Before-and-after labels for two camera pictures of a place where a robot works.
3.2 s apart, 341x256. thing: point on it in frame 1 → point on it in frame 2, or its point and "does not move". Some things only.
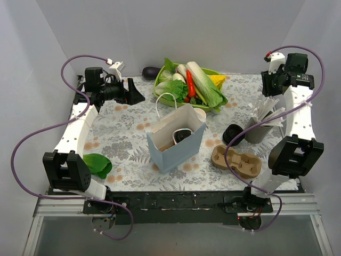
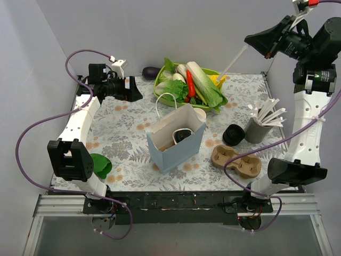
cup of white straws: (264, 111) does not move
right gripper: (267, 84) → (275, 42)
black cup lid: (179, 135) does not move
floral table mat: (153, 147) does not move
